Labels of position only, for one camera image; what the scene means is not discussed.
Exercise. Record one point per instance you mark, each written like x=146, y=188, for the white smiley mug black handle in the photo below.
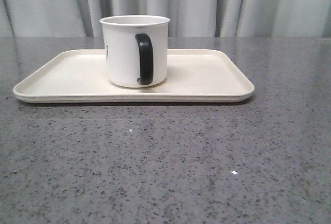
x=136, y=49

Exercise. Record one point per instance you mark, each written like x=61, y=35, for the cream rectangular plastic tray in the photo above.
x=194, y=75

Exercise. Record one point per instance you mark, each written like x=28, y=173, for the grey curtain left panel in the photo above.
x=80, y=18

